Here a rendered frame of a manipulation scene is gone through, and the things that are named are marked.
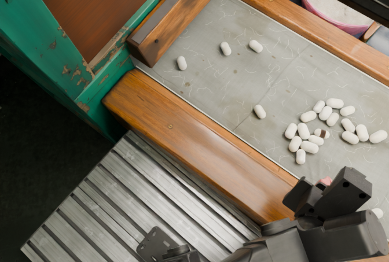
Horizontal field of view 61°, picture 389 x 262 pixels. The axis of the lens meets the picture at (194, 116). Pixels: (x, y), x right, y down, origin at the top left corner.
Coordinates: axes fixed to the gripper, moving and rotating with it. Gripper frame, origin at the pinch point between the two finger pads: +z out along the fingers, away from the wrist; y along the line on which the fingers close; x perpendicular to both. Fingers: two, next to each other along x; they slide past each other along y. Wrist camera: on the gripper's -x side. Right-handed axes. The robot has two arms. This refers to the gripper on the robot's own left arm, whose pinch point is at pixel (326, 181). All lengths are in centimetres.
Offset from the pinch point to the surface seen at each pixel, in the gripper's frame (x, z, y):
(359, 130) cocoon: -5.7, 15.7, -1.6
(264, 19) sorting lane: -12.3, 26.4, 30.5
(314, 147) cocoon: 0.2, 8.6, 4.3
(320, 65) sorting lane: -10.6, 24.2, 13.1
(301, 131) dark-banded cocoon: -0.6, 10.0, 8.2
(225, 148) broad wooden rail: 7.5, -0.1, 18.9
